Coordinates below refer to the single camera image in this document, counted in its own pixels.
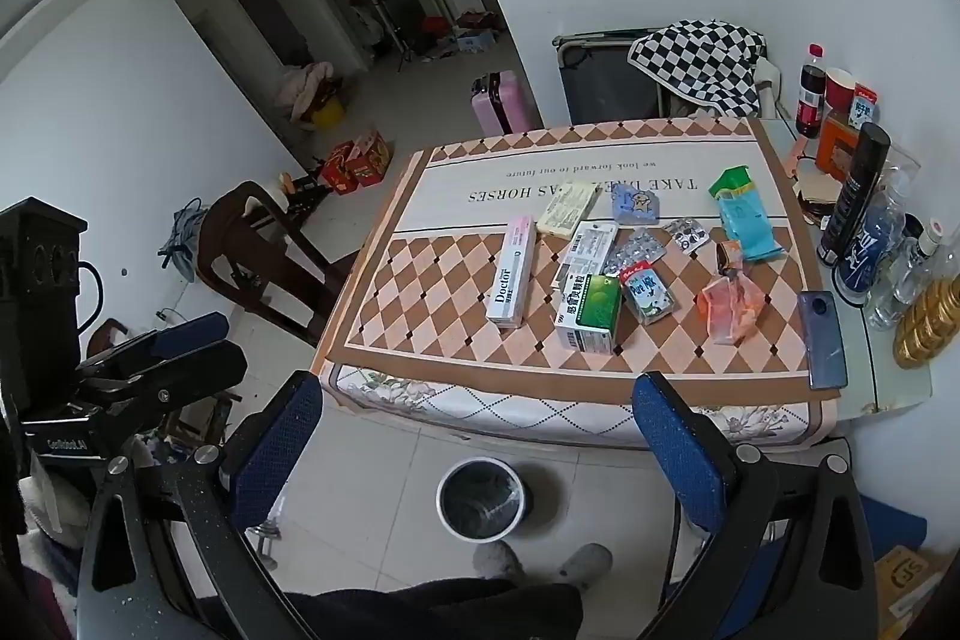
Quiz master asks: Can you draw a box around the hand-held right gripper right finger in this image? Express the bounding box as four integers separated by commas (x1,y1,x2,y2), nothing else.
632,371,878,640

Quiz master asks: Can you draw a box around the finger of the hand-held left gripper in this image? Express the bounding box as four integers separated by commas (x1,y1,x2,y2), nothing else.
75,340,248,432
75,312,230,378

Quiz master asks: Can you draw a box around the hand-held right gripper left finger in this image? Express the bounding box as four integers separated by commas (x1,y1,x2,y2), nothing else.
79,370,325,640

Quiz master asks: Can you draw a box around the blue cartoon packet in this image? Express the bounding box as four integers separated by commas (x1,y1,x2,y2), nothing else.
611,181,661,226

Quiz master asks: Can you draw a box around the cream medicine box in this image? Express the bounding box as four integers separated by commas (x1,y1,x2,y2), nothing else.
536,179,597,238

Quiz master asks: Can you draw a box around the metal dumbbell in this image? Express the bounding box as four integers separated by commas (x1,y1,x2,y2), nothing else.
251,512,286,566

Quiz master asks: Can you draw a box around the grey blue jacket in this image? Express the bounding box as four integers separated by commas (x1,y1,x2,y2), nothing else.
157,197,211,281

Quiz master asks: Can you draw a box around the dark wooden chair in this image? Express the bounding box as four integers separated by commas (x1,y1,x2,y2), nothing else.
196,180,353,347

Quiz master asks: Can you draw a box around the white floral cloth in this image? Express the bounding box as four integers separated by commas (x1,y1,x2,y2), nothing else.
319,362,833,450

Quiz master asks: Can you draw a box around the orange clear wrapper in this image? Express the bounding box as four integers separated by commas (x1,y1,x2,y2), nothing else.
696,272,762,345

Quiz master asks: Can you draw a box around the grey slipper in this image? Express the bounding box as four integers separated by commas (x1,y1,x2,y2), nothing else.
472,541,526,585
559,542,614,585

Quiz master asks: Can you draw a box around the green white milk packet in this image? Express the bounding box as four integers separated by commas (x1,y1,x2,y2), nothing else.
619,261,676,324

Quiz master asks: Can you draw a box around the green white medicine box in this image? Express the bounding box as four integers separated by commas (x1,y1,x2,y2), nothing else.
555,272,623,354

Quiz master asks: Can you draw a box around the dark blue smartphone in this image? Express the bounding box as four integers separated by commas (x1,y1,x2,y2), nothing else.
797,290,848,391

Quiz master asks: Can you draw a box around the silver blister pack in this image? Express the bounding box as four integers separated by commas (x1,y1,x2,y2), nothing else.
604,227,668,277
664,218,711,253

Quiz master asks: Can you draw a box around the checkered printed tablecloth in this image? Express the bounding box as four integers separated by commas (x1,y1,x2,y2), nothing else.
311,115,845,446

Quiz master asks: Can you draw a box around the white table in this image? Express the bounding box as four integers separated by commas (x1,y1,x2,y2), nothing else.
757,115,935,423

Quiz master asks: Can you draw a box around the red gift box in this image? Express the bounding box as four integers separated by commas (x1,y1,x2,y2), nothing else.
324,141,361,195
349,128,395,187

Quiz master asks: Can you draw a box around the light blue packet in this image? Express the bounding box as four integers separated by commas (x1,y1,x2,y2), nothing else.
718,190,782,264

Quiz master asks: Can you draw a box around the plain blue box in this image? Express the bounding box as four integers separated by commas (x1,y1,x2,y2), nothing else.
855,494,931,551

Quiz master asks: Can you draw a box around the white pink toothpaste box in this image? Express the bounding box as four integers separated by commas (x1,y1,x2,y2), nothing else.
485,216,539,330

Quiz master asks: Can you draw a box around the brown cardboard box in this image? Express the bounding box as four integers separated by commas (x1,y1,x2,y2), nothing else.
874,546,946,640

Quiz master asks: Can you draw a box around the green snack packet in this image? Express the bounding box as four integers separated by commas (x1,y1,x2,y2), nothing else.
709,166,755,200

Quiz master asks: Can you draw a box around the beige clothes pile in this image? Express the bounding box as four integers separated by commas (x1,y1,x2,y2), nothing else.
271,61,342,120

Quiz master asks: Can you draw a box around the blue label plastic bottle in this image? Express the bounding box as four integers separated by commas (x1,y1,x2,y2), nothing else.
836,190,908,304

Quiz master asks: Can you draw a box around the clear glass bottle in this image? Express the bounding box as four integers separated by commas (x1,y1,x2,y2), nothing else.
866,220,942,330

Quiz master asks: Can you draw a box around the stack of gold lids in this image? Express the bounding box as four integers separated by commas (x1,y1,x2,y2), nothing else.
892,280,960,369

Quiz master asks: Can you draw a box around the brown round container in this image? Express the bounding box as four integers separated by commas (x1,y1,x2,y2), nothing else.
791,156,841,225

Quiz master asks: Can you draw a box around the black spray can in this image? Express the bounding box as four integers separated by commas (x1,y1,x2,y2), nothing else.
817,122,891,268

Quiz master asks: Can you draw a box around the orange box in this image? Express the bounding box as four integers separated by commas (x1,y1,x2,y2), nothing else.
816,113,863,176

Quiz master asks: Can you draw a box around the clear glass cup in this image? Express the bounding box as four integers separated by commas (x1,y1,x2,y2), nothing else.
874,149,922,214

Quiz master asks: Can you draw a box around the black folding cot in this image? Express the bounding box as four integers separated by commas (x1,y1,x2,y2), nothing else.
553,31,676,125

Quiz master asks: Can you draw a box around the cola bottle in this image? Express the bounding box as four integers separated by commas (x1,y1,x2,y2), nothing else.
795,44,827,140

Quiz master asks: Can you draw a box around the pink suitcase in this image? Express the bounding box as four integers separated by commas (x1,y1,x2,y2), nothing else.
471,70,537,136

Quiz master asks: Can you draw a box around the black white checkered cloth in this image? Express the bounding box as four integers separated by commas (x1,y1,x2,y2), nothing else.
626,19,767,118

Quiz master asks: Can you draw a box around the red paper cup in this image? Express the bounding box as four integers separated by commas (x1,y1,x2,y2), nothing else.
823,68,857,116

